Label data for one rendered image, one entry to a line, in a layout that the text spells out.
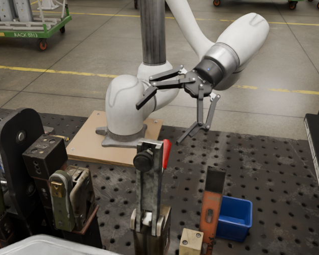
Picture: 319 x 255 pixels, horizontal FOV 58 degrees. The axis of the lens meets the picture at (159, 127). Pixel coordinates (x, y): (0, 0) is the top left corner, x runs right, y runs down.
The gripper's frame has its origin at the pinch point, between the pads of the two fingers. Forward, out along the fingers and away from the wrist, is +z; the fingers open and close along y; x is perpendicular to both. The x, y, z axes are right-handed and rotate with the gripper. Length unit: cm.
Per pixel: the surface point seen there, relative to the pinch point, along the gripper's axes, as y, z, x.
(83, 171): 2.1, 20.8, 8.2
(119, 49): 184, -128, -298
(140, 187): -9.8, 16.1, 20.7
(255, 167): -31, -25, -44
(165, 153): -8.2, 8.0, 15.4
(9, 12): 341, -55, -290
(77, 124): 41, 10, -64
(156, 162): -9.3, 12.1, 24.9
